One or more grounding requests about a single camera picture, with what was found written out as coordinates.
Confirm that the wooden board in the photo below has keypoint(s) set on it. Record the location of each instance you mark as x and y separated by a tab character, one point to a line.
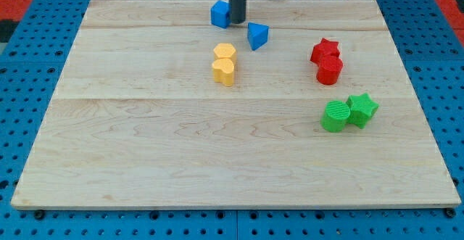
136	121

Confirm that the blue triangle block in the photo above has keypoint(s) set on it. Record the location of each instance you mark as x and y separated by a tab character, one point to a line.
257	35

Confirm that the yellow heart block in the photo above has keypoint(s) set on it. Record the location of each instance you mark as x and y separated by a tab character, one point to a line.
223	71

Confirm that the yellow hexagon block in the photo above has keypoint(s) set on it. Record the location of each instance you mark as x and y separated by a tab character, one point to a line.
225	51

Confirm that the blue cube block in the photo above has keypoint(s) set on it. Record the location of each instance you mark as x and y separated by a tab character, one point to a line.
220	14

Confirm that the green cylinder block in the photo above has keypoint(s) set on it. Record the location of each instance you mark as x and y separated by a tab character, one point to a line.
335	116

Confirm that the red cylinder block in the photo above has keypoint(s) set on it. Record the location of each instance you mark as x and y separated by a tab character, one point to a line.
329	69

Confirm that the red star block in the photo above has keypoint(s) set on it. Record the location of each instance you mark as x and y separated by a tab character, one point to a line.
324	48

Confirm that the green star block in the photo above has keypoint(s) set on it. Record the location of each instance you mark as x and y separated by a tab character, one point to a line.
362	109

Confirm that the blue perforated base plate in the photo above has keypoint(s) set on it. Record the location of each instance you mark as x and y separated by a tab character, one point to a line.
33	58

